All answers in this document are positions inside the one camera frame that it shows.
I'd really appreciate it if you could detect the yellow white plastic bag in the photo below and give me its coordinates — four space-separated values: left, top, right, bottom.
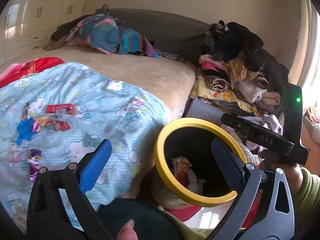
171 157 206 196

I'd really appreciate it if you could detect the purple shiny candy wrapper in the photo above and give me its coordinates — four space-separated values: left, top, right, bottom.
28 148 42 182

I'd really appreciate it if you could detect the red snack tube wrapper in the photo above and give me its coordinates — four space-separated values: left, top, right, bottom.
46 103 75 115

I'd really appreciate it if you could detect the purple gold snack wrapper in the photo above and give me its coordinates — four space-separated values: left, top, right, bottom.
32 116 54 133

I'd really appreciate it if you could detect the blue plastic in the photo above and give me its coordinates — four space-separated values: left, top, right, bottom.
16 118 36 145

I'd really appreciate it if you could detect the brown chocolate bar wrapper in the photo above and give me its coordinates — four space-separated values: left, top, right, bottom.
21 101 30 121

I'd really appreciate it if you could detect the right green sleeve forearm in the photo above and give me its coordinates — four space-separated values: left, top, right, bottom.
292 167 319 231

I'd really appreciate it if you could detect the yellow rimmed black trash bin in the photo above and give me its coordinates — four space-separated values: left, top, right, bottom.
154 118 247 207

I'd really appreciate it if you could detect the right hand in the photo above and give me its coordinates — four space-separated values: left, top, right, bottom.
258 161 303 196

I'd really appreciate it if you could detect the left hand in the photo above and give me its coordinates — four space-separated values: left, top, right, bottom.
117 219 138 240

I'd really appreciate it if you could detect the light blue cartoon blanket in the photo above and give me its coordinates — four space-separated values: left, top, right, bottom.
1 62 171 231

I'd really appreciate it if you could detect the pile of mixed clothes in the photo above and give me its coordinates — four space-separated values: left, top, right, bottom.
189 19 291 156

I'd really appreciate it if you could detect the beige bed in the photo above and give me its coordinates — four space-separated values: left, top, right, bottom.
0 45 198 201

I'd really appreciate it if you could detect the red pink blanket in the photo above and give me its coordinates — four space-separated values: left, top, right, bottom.
0 57 65 88

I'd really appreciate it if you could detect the blue floral quilt pile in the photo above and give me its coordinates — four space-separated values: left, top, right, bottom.
43 4 184 62

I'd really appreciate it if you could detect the dark grey headboard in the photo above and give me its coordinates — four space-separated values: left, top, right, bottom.
110 9 209 66

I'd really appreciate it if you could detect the cream glossy wardrobe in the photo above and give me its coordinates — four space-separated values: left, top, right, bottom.
1 0 85 63

